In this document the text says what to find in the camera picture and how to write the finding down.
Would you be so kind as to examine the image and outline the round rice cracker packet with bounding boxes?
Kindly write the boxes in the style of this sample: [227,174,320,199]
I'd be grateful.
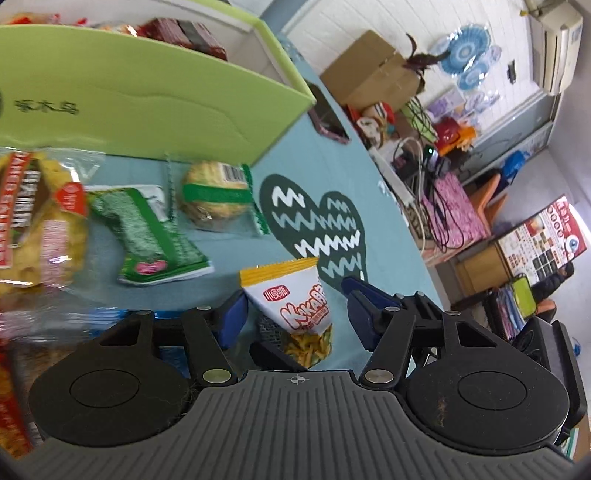
[165,159,269,237]

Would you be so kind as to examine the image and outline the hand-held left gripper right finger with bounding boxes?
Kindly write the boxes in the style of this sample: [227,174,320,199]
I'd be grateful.
[341,276,500,387]

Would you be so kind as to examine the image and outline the orange peanut packet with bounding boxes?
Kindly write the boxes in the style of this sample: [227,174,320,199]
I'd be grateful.
[0,11,88,29]

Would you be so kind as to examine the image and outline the green cardboard box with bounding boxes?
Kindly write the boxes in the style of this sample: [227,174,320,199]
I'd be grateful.
[0,0,317,166]

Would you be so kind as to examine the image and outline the wooden side cabinet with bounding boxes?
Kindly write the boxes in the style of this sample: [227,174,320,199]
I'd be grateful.
[454,244,514,297]

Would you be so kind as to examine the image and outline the red snack packet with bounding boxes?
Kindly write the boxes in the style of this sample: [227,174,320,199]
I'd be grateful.
[0,342,36,456]

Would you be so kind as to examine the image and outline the black charger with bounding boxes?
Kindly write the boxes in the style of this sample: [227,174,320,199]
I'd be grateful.
[392,152,419,181]

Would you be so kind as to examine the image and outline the teal printed tablecloth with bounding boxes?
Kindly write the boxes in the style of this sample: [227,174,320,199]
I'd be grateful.
[0,37,451,379]

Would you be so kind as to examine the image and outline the blue snack packet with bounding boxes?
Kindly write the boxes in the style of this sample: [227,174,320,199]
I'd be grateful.
[69,307,185,324]

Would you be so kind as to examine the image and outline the brown cardboard box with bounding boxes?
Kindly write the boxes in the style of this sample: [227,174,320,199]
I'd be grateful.
[320,30,426,112]

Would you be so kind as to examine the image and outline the red white plush toy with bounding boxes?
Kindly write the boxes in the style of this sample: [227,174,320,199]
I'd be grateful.
[348,104,396,149]

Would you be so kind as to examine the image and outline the white air conditioner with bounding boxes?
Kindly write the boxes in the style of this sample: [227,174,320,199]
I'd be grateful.
[527,0,584,96]

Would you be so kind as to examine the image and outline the orange chair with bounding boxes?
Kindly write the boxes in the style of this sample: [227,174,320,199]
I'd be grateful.
[465,172,509,223]

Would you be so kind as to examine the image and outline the yellow white snack packet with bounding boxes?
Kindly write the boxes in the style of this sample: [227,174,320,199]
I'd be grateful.
[239,257,334,370]

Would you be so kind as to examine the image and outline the pink patterned cloth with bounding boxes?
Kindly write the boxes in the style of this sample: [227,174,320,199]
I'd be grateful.
[421,174,491,253]

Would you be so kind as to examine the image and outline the green patterned bag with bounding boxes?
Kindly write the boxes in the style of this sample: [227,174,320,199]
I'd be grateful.
[401,99,437,140]

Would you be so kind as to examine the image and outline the clear fried snack packet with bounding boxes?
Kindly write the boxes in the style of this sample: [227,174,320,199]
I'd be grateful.
[0,148,108,288]

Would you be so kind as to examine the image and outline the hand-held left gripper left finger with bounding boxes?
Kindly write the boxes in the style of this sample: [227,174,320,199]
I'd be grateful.
[98,290,251,387]

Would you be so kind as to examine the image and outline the large blue patterned plate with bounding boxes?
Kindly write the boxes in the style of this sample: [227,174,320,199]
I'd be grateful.
[441,23,491,73]

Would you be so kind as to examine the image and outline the blue bag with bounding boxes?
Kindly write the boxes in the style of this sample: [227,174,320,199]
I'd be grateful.
[501,150,533,182]

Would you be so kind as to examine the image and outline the white power strip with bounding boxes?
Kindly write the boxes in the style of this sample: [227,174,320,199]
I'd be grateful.
[368,148,417,207]

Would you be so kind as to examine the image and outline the printed floor sign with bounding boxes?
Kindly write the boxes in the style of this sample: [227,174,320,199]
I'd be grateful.
[498,196,588,283]

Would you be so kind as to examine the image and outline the smartphone with pink case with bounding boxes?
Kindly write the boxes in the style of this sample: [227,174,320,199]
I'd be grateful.
[307,83,352,145]

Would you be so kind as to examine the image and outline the clear dark red dates packet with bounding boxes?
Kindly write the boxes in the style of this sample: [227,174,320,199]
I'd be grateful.
[139,17,228,62]

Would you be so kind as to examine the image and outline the stack of magazines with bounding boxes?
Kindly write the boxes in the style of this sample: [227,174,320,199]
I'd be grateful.
[482,285,528,343]

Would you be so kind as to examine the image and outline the dark dried plant ornament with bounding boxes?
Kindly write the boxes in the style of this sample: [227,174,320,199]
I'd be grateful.
[405,33,451,71]

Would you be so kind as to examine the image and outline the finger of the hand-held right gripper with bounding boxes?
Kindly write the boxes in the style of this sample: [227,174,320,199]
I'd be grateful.
[250,342,306,371]

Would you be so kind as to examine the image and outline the purple wall picture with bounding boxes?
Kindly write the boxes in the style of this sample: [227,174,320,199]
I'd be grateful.
[427,89,465,123]

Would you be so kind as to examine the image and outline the green snack packet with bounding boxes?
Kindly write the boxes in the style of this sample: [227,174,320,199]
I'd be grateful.
[88,185,214,287]

